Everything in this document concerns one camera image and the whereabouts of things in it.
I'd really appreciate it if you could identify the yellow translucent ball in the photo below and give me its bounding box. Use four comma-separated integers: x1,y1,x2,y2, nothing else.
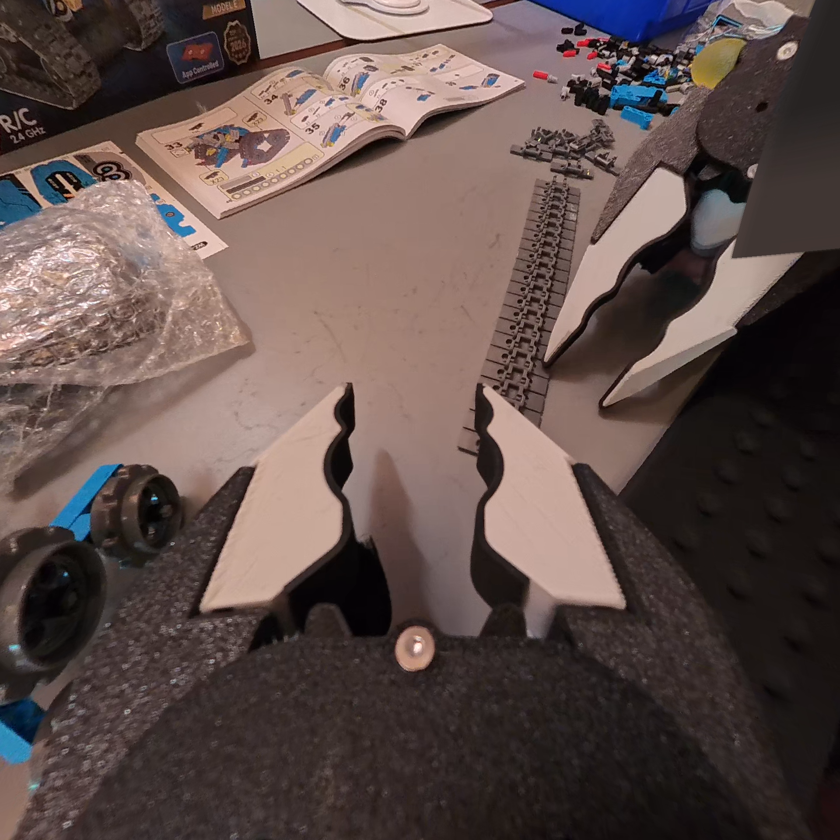
691,37,749,89

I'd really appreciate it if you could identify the white laptop stand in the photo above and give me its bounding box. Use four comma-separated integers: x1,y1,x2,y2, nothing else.
295,0,494,42

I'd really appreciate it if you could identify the grey desk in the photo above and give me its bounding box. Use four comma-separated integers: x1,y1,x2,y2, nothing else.
0,0,736,657

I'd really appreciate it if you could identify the blue printed sticker sheet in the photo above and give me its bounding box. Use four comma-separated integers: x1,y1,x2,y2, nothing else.
0,140,229,261

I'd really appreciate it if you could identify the pile of grey links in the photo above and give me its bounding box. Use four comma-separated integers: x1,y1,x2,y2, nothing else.
509,118,622,179

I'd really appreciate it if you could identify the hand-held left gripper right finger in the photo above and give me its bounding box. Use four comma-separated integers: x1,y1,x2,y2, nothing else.
469,384,627,639

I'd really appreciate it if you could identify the pile of small building bricks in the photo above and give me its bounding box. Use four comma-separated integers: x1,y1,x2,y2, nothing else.
555,21,723,130

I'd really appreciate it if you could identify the clear plastic bag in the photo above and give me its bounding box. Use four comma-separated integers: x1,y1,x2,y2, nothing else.
709,0,798,42

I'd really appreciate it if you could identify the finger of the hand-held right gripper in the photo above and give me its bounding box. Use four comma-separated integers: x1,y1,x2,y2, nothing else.
542,164,693,367
599,239,805,409

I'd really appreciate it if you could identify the blue storage bin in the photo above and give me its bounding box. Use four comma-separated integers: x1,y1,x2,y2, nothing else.
528,0,719,44

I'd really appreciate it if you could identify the bubble wrap bag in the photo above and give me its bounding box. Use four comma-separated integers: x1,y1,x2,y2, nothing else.
0,179,255,496

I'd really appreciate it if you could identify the dark toy vehicle box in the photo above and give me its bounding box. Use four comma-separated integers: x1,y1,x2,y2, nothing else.
0,0,261,156

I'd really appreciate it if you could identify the grey toy track chain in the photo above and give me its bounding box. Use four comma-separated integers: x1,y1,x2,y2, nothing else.
457,175,585,458

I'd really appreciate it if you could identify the open instruction booklet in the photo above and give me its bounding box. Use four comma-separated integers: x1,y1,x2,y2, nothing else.
134,43,527,221

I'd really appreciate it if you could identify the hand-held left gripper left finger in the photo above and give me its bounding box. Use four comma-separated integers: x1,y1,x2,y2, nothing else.
199,384,360,631

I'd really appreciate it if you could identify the blue toy vehicle with wheels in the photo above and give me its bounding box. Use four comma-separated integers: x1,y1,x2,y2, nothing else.
0,462,186,767

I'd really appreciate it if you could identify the black perforated pad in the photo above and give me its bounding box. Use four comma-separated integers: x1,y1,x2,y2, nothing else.
619,262,840,808

